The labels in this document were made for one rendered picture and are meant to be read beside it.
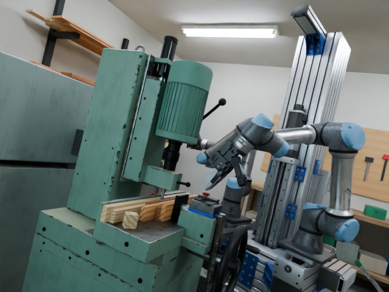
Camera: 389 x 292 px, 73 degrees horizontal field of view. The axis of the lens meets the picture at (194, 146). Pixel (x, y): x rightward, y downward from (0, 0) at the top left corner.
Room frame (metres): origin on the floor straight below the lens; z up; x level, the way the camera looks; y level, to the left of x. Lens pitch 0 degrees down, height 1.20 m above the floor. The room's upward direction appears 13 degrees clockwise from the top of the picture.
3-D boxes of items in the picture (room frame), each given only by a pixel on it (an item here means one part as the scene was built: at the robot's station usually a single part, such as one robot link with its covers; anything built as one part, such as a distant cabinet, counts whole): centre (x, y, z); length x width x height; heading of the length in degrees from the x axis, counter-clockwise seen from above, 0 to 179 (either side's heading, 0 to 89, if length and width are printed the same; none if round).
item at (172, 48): (1.14, 0.21, 1.53); 0.08 x 0.08 x 0.17; 65
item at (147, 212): (1.03, 0.07, 0.93); 0.26 x 0.02 x 0.05; 155
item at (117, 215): (1.12, 0.07, 0.92); 0.64 x 0.02 x 0.04; 155
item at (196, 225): (1.00, -0.09, 0.91); 0.15 x 0.14 x 0.09; 155
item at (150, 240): (1.04, -0.02, 0.87); 0.61 x 0.30 x 0.06; 155
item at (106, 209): (1.09, 0.10, 0.92); 0.60 x 0.02 x 0.05; 155
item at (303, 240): (1.35, -0.68, 0.87); 0.15 x 0.15 x 0.10
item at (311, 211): (1.35, -0.68, 0.98); 0.13 x 0.12 x 0.14; 25
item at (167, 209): (1.04, 0.02, 0.93); 0.16 x 0.02 x 0.06; 155
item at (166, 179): (1.10, 0.10, 1.03); 0.14 x 0.07 x 0.09; 65
